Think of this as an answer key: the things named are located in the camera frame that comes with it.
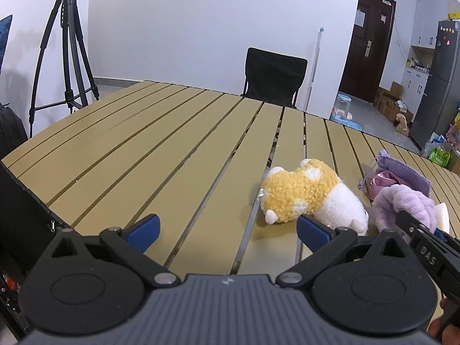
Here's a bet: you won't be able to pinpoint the green plastic bag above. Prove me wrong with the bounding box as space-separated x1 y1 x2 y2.
428 145 451 168

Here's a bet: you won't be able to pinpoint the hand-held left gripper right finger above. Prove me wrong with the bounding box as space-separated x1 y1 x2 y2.
276 214 412 290

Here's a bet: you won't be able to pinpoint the white wall cabinet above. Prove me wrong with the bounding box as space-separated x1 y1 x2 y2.
411 0 450 49

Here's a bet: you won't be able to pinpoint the purple plush toy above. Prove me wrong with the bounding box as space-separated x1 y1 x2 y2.
370 184 437 243

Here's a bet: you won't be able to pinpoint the grey refrigerator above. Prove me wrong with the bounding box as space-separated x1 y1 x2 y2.
410 20 460 150

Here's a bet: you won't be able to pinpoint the black suitcase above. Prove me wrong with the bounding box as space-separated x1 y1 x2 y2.
0 102 63 338

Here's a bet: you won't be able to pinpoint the white mop pole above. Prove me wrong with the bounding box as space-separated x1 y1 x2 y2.
305 27 324 112

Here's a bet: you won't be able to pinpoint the black folding chair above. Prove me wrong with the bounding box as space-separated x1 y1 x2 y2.
240 47 308 110

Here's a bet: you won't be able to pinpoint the person's right hand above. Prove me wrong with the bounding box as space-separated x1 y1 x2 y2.
428 318 460 345

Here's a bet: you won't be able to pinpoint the cardboard boxes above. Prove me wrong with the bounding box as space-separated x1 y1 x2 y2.
374 81 414 123

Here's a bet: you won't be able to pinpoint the pink satin cloth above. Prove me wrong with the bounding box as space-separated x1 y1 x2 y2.
368 172 403 199

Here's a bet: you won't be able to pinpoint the dark blue cloth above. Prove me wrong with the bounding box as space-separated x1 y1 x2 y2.
0 14 13 76

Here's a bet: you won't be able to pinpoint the white foam block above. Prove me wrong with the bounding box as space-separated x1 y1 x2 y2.
433 202 451 234

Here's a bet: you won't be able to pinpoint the tan folding table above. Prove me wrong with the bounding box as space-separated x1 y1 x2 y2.
0 80 460 295

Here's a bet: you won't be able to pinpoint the blue pet water dispenser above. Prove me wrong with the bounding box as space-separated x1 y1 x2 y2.
331 93 362 130

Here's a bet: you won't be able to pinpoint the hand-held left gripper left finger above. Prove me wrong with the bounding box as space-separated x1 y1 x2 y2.
50 214 180 289

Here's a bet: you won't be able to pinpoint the beige plush toy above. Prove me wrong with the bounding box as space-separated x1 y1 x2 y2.
394 113 410 137

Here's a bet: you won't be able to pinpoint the purple fabric pouch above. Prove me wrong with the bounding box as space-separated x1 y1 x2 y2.
374 150 432 196

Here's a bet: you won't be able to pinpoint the black camera tripod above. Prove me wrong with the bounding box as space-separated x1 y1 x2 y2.
29 0 100 138

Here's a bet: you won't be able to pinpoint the dark brown door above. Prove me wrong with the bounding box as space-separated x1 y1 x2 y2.
338 0 398 104

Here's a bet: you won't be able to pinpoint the white base cabinet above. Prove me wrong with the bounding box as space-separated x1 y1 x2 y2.
400 66 432 97

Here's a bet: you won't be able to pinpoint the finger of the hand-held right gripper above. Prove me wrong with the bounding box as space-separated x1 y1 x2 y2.
395 210 460 297

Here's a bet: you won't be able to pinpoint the yellow and white plush toy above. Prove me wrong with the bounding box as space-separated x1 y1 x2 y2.
259 158 369 236

